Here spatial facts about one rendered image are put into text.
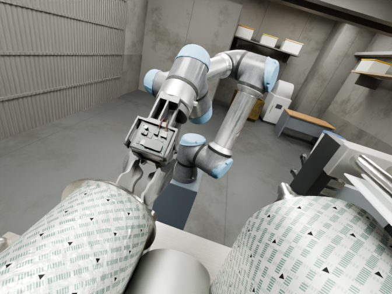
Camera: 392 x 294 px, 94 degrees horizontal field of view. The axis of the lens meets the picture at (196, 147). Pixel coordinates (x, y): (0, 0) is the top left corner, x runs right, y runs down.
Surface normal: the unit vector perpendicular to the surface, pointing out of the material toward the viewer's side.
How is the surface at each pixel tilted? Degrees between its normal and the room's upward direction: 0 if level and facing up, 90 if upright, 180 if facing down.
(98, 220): 14
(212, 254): 0
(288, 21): 90
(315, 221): 29
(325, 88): 90
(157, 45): 90
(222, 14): 90
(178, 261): 3
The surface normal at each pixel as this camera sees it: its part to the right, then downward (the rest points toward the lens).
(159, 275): -0.11, -0.90
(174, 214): -0.18, 0.44
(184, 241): 0.27, -0.84
